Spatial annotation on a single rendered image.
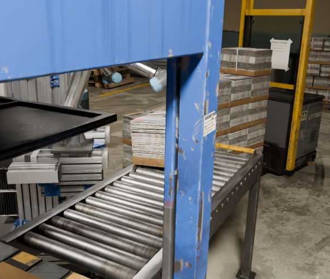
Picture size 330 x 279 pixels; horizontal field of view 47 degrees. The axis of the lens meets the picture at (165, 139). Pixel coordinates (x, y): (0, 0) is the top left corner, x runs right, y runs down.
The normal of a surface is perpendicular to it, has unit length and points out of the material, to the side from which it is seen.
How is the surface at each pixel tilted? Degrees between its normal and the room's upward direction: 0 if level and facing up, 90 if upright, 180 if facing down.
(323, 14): 90
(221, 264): 0
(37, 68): 90
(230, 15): 90
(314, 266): 0
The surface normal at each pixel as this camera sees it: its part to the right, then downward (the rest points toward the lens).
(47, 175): 0.11, 0.30
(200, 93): -0.48, 0.25
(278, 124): -0.72, 0.19
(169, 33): 0.88, 0.16
